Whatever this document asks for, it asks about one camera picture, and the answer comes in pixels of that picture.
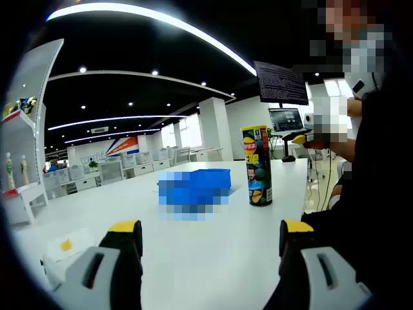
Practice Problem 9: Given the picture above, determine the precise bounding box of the black monitor stand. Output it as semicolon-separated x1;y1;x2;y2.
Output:
279;102;297;163

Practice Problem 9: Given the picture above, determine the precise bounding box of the row of white office desks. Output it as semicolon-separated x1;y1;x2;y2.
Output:
43;147;224;198

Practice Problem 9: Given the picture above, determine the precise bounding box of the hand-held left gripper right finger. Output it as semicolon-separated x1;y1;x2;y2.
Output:
263;219;374;310

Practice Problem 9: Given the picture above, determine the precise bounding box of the black computer monitor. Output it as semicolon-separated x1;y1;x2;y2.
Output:
253;60;309;106

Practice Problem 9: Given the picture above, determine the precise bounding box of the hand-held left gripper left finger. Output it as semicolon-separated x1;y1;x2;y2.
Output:
51;220;144;310

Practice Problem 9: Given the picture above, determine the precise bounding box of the green potted plant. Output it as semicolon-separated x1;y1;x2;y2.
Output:
267;127;279;160

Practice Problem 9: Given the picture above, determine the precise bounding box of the white display shelf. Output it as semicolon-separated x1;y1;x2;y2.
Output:
0;38;65;227

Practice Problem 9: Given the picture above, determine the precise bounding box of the white chest device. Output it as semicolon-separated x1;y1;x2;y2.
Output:
343;66;387;101

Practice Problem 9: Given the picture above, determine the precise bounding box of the black cable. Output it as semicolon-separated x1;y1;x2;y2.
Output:
305;147;334;213

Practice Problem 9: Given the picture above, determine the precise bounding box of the colourful toy pile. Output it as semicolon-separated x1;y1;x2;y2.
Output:
3;96;38;118

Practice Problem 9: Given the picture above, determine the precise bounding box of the white table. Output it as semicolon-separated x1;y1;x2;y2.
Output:
9;158;310;310

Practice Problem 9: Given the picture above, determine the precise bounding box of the red blue wall poster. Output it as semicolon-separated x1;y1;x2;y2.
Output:
105;135;140;158

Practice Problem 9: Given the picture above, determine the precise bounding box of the blue plastic box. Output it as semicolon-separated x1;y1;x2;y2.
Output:
189;168;233;191

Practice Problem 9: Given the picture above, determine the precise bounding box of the white tissue paper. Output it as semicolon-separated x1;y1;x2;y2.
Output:
41;227;96;263

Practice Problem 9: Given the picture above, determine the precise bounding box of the white green bottle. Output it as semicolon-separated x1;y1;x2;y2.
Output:
19;154;31;186
4;152;16;191

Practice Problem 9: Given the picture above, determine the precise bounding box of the dark green chip container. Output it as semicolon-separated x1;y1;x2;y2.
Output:
240;125;274;208

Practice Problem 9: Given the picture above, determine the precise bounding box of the person's black clothing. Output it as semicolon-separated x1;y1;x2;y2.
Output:
301;74;413;301

